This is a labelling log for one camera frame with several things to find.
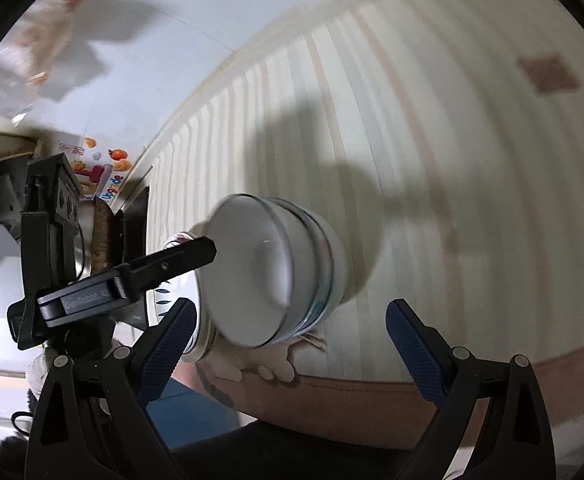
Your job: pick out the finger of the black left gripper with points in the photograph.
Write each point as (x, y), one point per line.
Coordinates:
(150, 271)

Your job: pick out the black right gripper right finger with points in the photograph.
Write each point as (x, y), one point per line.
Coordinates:
(515, 439)

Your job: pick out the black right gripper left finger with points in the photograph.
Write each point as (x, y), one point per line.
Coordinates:
(91, 420)

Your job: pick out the white plate pink rose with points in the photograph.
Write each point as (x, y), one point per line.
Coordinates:
(203, 334)

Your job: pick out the white bowl dark rim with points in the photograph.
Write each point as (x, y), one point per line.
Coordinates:
(249, 287)

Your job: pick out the plain white bowl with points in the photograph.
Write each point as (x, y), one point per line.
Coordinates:
(311, 268)

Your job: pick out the white bowl blue pattern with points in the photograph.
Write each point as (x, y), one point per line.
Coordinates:
(339, 268)

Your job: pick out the black stove top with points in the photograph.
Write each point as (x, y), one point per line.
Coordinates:
(132, 219)

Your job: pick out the metal wok pan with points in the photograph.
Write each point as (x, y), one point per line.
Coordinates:
(98, 244)

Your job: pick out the calico cat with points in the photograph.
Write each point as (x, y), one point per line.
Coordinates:
(271, 362)

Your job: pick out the beige striped counter mat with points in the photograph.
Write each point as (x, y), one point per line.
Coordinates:
(409, 126)

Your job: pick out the brown label on mat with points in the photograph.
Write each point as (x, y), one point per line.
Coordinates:
(549, 73)

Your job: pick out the colourful fruit wall sticker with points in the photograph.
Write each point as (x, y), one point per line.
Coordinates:
(100, 171)

